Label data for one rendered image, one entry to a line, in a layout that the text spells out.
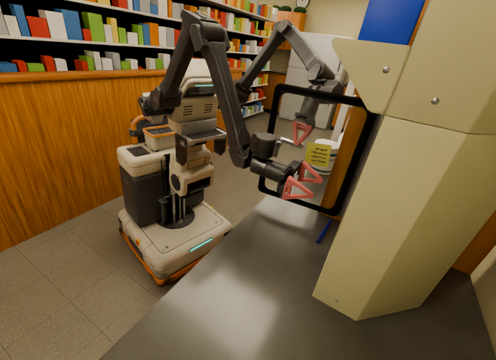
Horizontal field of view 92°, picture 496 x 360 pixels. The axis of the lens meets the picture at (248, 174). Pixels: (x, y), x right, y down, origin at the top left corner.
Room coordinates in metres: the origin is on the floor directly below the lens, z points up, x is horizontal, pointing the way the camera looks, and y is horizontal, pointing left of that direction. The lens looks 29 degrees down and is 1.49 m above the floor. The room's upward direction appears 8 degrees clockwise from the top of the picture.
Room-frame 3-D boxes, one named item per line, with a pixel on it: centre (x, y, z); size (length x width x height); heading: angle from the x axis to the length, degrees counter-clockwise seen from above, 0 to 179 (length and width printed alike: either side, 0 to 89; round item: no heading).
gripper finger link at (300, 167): (0.62, -0.17, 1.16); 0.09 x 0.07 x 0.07; 64
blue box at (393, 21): (0.64, -0.26, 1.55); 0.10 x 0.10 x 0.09; 63
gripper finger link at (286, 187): (0.56, -0.14, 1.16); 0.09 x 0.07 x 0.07; 64
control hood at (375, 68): (0.57, -0.23, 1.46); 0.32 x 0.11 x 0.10; 153
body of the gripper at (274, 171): (0.63, -0.09, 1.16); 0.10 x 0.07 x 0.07; 154
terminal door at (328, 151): (0.73, -0.19, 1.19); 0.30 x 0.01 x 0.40; 70
